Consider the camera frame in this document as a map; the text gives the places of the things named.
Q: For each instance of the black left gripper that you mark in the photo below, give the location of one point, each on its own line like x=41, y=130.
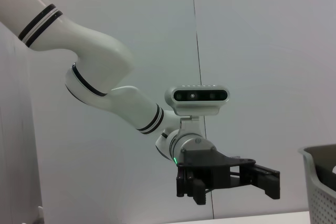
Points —
x=207, y=166

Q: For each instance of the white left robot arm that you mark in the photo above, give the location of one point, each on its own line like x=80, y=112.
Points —
x=99, y=48

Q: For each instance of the grey perforated storage basket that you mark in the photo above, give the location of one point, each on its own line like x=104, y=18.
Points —
x=317, y=197

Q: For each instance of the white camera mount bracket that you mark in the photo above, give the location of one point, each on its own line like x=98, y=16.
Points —
x=190, y=127

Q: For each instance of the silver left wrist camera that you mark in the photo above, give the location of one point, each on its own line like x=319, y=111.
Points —
x=197, y=96

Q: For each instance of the white wall fitting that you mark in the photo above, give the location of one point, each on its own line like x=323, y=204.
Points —
x=40, y=213

